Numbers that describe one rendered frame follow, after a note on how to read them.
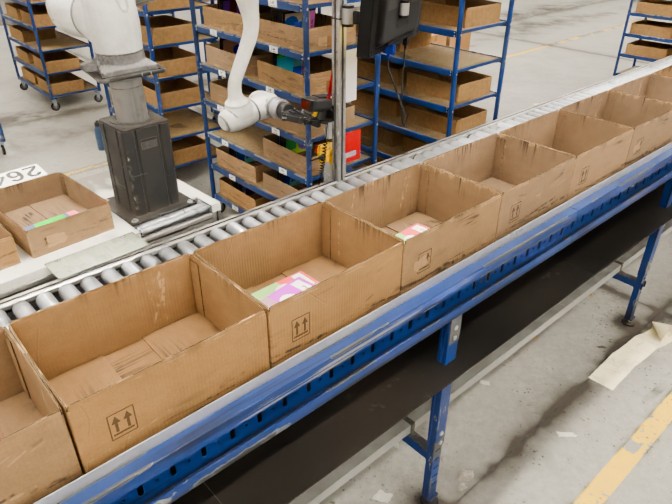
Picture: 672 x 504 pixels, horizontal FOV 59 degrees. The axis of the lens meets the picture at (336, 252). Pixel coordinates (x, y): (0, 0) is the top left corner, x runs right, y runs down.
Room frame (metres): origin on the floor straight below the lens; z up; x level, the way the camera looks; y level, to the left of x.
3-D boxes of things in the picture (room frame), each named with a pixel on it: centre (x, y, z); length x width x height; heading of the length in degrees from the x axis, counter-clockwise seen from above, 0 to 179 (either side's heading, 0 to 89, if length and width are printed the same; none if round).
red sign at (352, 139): (2.30, -0.04, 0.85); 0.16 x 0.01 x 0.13; 132
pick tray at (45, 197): (1.83, 1.00, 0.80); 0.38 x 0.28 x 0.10; 46
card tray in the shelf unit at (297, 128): (2.96, 0.15, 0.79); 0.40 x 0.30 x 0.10; 43
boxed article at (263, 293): (1.22, 0.12, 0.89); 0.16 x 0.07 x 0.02; 132
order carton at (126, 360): (0.91, 0.38, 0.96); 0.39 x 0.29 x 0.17; 132
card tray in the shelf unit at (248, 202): (3.32, 0.48, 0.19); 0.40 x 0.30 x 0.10; 40
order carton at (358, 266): (1.17, 0.08, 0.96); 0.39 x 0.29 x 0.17; 132
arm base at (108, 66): (1.99, 0.73, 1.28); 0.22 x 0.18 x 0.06; 126
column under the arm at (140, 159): (2.00, 0.70, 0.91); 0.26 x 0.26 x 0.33; 44
